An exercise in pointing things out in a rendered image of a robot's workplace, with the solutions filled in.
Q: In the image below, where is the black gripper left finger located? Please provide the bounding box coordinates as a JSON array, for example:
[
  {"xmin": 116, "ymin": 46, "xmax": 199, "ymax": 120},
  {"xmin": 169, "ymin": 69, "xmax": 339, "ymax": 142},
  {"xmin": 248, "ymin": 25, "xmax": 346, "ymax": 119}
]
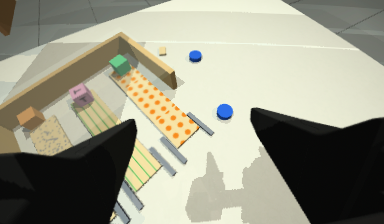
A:
[{"xmin": 0, "ymin": 119, "xmax": 138, "ymax": 224}]

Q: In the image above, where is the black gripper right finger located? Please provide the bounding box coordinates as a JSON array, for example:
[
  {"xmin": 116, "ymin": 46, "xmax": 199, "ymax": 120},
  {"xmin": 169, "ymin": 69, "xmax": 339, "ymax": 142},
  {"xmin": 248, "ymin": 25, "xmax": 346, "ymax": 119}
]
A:
[{"xmin": 250, "ymin": 107, "xmax": 384, "ymax": 224}]

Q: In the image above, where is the tan strip with orange dots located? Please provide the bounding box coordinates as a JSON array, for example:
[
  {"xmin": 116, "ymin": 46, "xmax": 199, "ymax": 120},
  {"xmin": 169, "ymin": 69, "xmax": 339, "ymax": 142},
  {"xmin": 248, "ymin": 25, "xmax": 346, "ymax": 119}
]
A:
[{"xmin": 134, "ymin": 86, "xmax": 199, "ymax": 149}]

